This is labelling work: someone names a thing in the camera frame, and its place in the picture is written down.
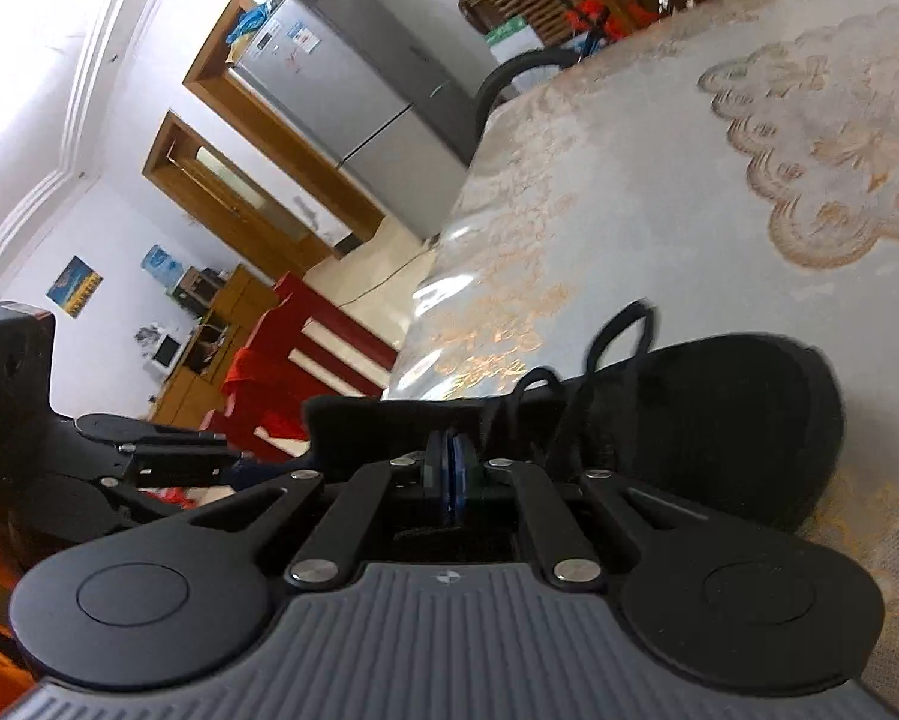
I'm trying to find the black countertop appliance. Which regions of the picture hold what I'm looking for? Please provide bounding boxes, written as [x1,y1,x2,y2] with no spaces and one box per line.
[172,266,229,308]

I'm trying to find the silver refrigerator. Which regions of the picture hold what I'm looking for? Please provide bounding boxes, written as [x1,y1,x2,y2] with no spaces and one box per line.
[228,0,488,241]

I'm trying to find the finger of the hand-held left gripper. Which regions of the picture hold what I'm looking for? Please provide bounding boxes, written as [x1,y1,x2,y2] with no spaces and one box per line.
[129,456,279,511]
[118,429,231,464]

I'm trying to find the red wooden chair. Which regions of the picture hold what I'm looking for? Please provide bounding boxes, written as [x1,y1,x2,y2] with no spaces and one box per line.
[202,272,405,466]

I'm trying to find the white box with green label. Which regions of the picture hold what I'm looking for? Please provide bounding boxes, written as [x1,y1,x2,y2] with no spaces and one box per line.
[486,15,544,65]

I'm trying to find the wooden bench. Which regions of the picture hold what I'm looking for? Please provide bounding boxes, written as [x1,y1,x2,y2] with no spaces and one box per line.
[460,0,593,38]

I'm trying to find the black sneaker shoe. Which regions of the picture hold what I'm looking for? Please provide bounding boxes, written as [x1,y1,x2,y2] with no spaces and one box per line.
[301,330,846,537]

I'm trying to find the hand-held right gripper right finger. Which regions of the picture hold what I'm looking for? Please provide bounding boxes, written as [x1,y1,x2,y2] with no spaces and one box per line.
[453,435,709,590]

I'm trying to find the bicycle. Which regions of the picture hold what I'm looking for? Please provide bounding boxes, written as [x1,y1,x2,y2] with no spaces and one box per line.
[471,0,645,113]

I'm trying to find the wooden door with glass pane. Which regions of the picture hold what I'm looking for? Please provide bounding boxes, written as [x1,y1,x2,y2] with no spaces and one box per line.
[142,111,338,280]

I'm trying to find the wooden door frame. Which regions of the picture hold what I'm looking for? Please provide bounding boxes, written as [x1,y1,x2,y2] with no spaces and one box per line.
[183,0,386,245]

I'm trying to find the wooden sideboard cabinet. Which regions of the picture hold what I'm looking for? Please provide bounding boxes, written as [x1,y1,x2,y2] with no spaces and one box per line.
[149,264,281,428]

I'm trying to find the white microwave oven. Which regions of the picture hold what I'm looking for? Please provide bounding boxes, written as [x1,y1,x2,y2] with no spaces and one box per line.
[143,330,188,376]

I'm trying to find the red cloth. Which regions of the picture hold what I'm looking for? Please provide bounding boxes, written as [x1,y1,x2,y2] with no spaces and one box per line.
[220,307,308,440]

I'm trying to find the blue bag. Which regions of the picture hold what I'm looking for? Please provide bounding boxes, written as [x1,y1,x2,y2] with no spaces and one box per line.
[224,0,278,46]

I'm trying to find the black shoelace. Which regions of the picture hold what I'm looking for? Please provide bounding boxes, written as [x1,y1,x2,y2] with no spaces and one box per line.
[505,300,660,481]

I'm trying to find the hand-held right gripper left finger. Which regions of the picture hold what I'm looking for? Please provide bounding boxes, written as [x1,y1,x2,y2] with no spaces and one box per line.
[190,431,455,592]

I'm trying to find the blue and yellow wall poster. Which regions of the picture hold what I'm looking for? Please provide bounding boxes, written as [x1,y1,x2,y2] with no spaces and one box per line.
[46,255,106,316]

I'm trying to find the blue water dispenser bottle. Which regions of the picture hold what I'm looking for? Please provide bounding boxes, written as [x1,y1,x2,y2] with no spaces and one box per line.
[142,244,184,293]

